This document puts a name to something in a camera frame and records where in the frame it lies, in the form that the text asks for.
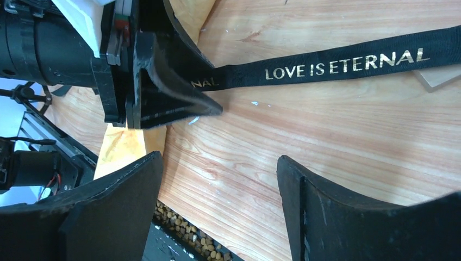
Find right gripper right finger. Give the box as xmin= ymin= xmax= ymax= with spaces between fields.
xmin=276 ymin=156 xmax=460 ymax=260

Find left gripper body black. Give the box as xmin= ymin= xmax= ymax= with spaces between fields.
xmin=1 ymin=1 xmax=140 ymax=128

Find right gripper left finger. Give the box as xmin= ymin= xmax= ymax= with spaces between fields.
xmin=1 ymin=152 xmax=163 ymax=260

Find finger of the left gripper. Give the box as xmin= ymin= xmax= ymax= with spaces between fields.
xmin=138 ymin=32 xmax=223 ymax=129
xmin=138 ymin=0 xmax=214 ymax=71

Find flower bouquet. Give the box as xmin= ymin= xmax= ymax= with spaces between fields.
xmin=92 ymin=0 xmax=217 ymax=181

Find black ribbon with gold text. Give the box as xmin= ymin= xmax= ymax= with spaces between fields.
xmin=185 ymin=26 xmax=460 ymax=91

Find small black tripod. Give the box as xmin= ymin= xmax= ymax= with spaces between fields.
xmin=1 ymin=82 xmax=72 ymax=115

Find scattered brown pellets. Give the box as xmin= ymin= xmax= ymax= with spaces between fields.
xmin=153 ymin=201 xmax=240 ymax=261

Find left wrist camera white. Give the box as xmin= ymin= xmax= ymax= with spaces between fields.
xmin=52 ymin=0 xmax=114 ymax=58

